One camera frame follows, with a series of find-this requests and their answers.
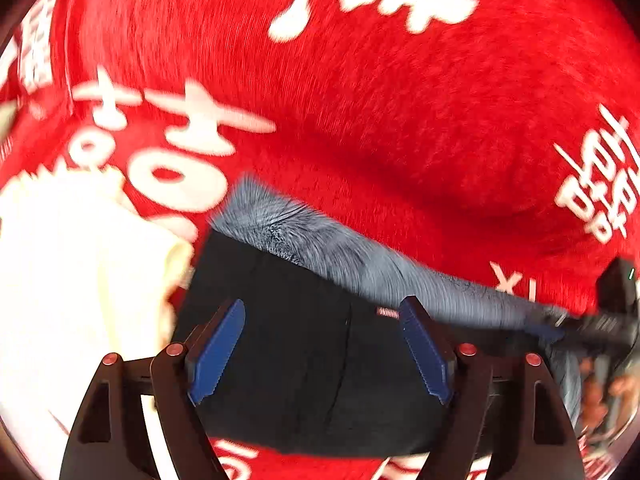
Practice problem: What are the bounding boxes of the black pants with blue trim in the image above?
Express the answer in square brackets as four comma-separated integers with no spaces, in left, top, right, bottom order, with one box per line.
[174,177,582,458]

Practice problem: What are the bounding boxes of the cream folded cloth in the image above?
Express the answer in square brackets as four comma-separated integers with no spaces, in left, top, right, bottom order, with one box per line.
[1,167,193,479]

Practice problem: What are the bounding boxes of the red blanket with white characters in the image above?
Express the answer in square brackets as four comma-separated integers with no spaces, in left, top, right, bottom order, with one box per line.
[1,0,639,479]

